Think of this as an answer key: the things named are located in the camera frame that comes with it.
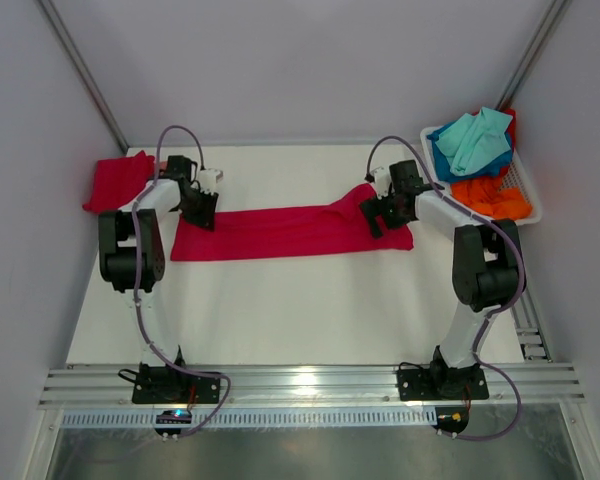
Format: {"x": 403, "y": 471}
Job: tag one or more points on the aluminium corner post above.
{"x": 59, "y": 29}
{"x": 543, "y": 32}

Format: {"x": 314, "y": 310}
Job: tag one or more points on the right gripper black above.
{"x": 374, "y": 208}

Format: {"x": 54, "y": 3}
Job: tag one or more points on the red t shirt in basket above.
{"x": 510, "y": 132}

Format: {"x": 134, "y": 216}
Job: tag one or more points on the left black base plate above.
{"x": 175, "y": 388}

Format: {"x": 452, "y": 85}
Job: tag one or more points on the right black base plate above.
{"x": 439, "y": 382}

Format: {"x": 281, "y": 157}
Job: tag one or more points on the right aluminium corner post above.
{"x": 543, "y": 32}

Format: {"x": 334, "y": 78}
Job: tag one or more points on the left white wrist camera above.
{"x": 209, "y": 180}

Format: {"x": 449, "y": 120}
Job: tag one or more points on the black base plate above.
{"x": 175, "y": 388}
{"x": 439, "y": 382}

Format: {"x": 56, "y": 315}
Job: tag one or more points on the folded red t shirt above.
{"x": 118, "y": 181}

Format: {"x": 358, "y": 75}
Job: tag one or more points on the magenta t shirt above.
{"x": 336, "y": 228}

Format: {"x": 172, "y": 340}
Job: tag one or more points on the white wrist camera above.
{"x": 380, "y": 179}
{"x": 209, "y": 180}

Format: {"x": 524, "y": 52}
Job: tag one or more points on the aluminium front rail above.
{"x": 99, "y": 386}

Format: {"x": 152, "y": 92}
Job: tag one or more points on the right black connector board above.
{"x": 451, "y": 422}

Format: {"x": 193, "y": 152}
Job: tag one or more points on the blue t shirt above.
{"x": 497, "y": 162}

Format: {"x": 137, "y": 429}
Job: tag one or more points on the orange t shirt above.
{"x": 487, "y": 196}

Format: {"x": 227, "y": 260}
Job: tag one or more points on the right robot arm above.
{"x": 486, "y": 277}

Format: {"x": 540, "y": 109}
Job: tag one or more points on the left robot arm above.
{"x": 132, "y": 260}

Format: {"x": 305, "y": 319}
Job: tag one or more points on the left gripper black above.
{"x": 206, "y": 217}

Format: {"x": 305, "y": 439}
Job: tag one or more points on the black connector board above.
{"x": 451, "y": 422}
{"x": 171, "y": 423}

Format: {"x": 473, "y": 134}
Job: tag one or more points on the slotted white cable duct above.
{"x": 252, "y": 417}

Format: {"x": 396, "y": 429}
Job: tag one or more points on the left black connector board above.
{"x": 171, "y": 423}

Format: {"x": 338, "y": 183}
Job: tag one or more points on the left aluminium corner post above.
{"x": 59, "y": 29}

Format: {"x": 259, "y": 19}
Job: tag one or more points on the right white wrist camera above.
{"x": 380, "y": 179}

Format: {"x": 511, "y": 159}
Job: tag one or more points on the turquoise t shirt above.
{"x": 474, "y": 140}

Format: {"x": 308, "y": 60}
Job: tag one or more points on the white plastic basket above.
{"x": 515, "y": 176}

